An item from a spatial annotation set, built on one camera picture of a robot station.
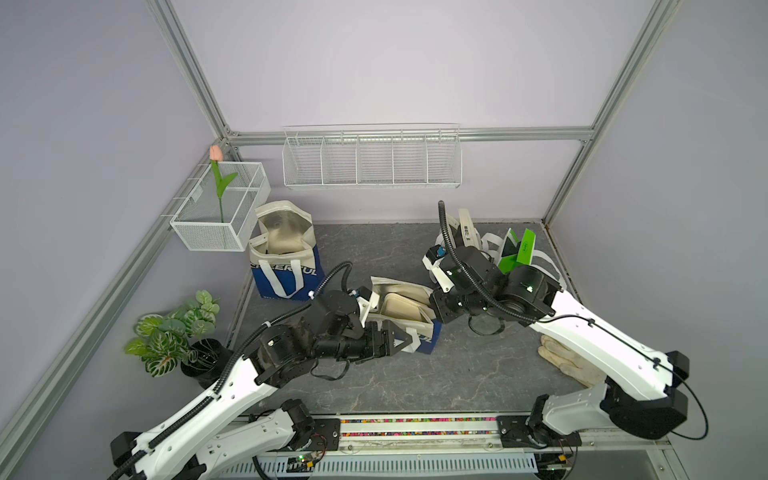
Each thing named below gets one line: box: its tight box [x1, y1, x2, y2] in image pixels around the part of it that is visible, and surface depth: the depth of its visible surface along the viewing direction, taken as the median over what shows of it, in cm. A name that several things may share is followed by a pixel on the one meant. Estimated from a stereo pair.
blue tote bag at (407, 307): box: [367, 276, 443, 355], surface depth 75 cm
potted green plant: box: [124, 290, 233, 389], surface depth 66 cm
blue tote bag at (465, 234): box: [435, 208, 504, 265], surface depth 85 cm
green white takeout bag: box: [498, 228, 536, 274], surface depth 79 cm
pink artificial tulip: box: [209, 144, 239, 223], surface depth 85 cm
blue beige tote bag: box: [249, 200, 323, 301], surface depth 87 cm
